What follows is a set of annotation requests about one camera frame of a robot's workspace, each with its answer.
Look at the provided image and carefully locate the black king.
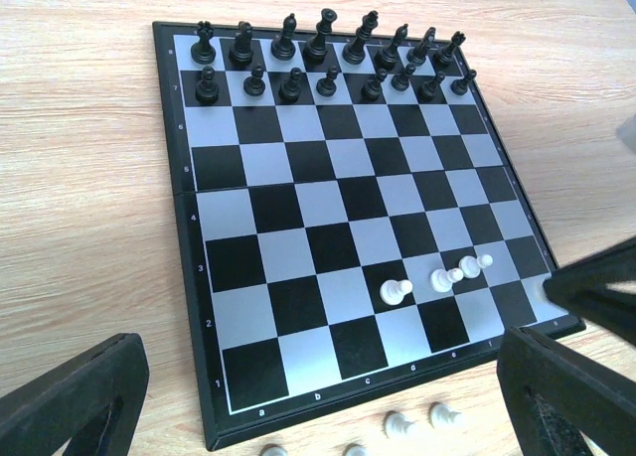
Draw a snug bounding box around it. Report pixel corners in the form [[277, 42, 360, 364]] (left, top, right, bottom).
[[342, 10, 379, 66]]

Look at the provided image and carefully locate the black and white chessboard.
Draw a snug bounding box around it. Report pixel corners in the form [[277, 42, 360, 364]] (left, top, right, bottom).
[[152, 22, 583, 451]]

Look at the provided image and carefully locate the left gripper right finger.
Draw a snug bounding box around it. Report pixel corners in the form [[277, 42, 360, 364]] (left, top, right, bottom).
[[497, 328, 635, 455]]

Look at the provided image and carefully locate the black rook left corner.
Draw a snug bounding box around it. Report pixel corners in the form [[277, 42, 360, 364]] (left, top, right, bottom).
[[191, 21, 216, 65]]

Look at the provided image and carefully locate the white pawn off board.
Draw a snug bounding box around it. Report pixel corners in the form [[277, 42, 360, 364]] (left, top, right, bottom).
[[458, 253, 494, 279]]

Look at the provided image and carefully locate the black rook right corner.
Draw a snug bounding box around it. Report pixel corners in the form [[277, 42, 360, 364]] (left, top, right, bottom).
[[433, 31, 466, 68]]

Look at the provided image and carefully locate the black rook corner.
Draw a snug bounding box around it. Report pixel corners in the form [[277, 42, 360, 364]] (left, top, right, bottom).
[[433, 31, 466, 68], [191, 21, 216, 65]]

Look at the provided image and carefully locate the white piece off board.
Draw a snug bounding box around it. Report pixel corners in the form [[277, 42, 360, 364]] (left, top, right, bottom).
[[428, 402, 464, 428], [384, 411, 418, 439]]

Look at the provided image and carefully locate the white pawn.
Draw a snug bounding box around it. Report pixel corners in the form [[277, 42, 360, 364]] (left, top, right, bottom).
[[429, 267, 464, 293], [380, 279, 413, 306]]

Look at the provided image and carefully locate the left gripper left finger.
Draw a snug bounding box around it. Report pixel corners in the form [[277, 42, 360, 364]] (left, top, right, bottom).
[[1, 333, 149, 455]]

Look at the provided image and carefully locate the black pawn board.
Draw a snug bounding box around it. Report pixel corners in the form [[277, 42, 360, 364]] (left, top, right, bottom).
[[361, 69, 388, 103]]

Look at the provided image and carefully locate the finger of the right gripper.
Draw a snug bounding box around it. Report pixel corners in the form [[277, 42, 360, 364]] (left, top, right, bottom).
[[542, 237, 635, 342]]

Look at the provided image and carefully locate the black queen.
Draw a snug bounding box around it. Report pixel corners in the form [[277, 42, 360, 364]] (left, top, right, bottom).
[[302, 8, 338, 64]]

